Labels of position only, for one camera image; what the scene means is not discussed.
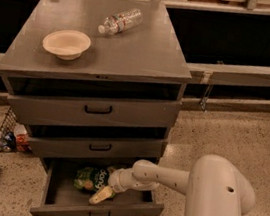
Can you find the clear plastic water bottle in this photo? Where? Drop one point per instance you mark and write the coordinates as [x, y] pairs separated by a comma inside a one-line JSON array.
[[121, 22]]

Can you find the grey top drawer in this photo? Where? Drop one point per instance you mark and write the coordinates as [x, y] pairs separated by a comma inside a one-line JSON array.
[[68, 111]]

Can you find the grey drawer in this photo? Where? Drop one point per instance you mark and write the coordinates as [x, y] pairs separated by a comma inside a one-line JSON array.
[[61, 198], [104, 148], [68, 111]]

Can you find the blue can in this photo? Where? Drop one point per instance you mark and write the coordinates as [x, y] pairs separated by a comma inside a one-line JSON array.
[[9, 143]]

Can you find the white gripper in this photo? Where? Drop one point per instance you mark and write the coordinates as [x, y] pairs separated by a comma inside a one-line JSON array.
[[119, 182]]

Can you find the grey middle drawer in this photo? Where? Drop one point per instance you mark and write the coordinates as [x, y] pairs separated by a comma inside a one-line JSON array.
[[104, 148]]

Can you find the red white snack package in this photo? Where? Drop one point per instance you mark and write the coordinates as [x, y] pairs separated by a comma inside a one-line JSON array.
[[21, 137]]

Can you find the wire basket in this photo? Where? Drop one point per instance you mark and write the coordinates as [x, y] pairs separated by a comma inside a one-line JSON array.
[[8, 124]]

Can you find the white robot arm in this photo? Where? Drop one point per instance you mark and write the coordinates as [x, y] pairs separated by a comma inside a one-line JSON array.
[[212, 187]]

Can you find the grey bottom drawer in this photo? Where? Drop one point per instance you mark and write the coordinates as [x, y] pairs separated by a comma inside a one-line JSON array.
[[61, 198]]

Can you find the grey drawer cabinet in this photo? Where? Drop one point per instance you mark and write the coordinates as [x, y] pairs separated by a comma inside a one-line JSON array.
[[144, 62]]

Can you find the grey horizontal rail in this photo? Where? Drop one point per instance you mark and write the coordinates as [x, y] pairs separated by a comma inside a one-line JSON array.
[[226, 74]]

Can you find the green rice chip bag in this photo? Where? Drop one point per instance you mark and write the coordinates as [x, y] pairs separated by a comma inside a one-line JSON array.
[[92, 179]]

